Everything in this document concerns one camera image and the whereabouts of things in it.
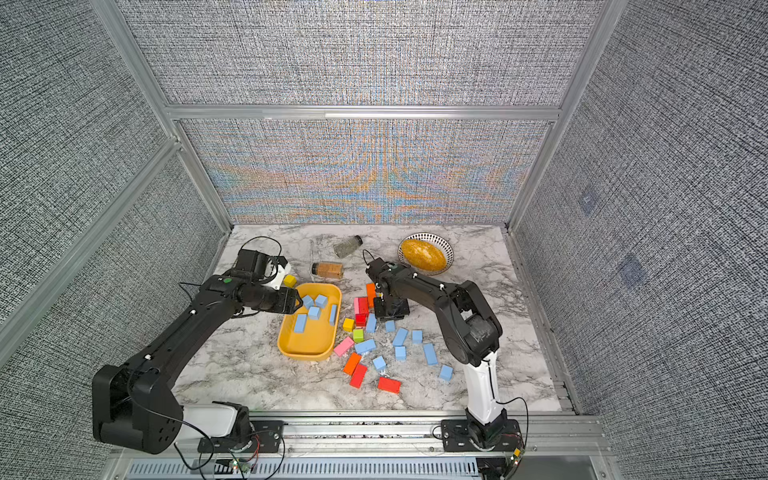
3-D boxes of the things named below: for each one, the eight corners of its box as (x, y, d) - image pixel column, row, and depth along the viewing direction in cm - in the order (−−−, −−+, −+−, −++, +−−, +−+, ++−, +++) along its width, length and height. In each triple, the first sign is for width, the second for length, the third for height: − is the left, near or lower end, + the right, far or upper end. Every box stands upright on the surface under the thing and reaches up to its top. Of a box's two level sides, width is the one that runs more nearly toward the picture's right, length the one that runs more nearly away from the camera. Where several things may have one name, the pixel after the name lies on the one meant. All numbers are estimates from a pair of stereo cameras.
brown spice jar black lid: (312, 278, 106) (310, 272, 103) (314, 268, 109) (312, 262, 106) (342, 278, 106) (341, 272, 103) (343, 268, 109) (342, 262, 106)
